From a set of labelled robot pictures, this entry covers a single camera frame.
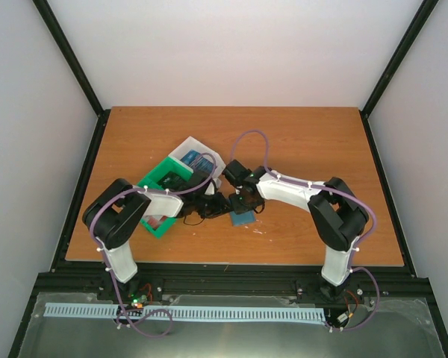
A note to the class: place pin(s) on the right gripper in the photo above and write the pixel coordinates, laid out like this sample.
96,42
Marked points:
238,209

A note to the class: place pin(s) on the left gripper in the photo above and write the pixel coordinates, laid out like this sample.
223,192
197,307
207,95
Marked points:
220,209

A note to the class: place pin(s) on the teal card holder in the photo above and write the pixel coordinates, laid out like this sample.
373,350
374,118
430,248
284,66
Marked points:
242,219

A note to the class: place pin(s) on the green bin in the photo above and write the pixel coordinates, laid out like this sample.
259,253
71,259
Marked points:
166,165
161,230

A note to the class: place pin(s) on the white bin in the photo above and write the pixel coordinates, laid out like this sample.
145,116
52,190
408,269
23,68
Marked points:
191,143

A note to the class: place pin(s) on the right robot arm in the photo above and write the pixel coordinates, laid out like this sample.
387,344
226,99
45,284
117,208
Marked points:
339,217

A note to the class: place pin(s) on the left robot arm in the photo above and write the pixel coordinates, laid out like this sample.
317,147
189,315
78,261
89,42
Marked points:
114,215

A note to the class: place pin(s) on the black card stack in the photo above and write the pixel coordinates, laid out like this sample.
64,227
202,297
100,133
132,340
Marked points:
171,181

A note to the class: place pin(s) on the blue card stack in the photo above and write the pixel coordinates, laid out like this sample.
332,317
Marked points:
196,161

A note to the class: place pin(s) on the red white card stack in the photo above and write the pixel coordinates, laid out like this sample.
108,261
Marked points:
155,221

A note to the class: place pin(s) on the small electronics board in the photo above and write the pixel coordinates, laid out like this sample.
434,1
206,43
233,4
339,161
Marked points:
140,300

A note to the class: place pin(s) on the light blue cable duct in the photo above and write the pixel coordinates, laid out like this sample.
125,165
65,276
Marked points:
189,313

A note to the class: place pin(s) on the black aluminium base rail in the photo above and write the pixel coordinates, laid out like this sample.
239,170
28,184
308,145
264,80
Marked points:
220,279

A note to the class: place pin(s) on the metal base plate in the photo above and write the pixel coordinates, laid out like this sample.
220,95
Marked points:
395,328

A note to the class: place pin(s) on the black frame post left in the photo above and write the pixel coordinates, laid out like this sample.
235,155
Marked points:
50,20

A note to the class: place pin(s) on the black frame post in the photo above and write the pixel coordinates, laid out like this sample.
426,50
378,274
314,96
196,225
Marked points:
50,20
412,32

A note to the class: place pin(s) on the black frame post right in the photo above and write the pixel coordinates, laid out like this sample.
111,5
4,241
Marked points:
412,32

